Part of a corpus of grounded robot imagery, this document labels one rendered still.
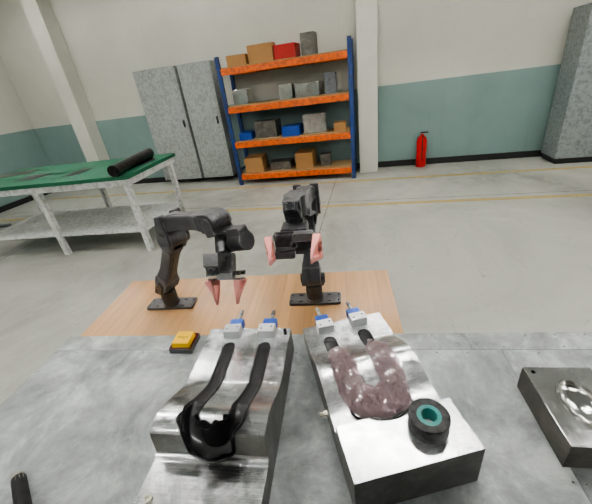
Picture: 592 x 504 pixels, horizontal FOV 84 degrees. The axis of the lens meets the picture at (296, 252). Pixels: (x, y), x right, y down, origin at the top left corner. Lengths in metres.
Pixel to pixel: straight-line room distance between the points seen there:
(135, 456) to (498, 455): 0.84
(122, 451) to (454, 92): 5.95
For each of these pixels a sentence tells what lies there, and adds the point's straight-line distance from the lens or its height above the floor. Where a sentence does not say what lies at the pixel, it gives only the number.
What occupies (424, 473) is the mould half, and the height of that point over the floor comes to 0.88.
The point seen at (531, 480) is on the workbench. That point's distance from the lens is 0.93.
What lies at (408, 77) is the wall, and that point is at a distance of 6.04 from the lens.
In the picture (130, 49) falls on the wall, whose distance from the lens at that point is 7.31.
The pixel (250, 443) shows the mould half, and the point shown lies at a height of 0.91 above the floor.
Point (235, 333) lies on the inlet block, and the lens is 1.04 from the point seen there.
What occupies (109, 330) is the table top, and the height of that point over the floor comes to 0.80.
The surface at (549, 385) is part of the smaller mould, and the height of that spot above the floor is 0.87.
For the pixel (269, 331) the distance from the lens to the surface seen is 1.00.
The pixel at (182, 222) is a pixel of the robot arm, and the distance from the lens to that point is 1.07.
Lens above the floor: 1.57
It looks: 28 degrees down
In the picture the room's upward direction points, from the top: 8 degrees counter-clockwise
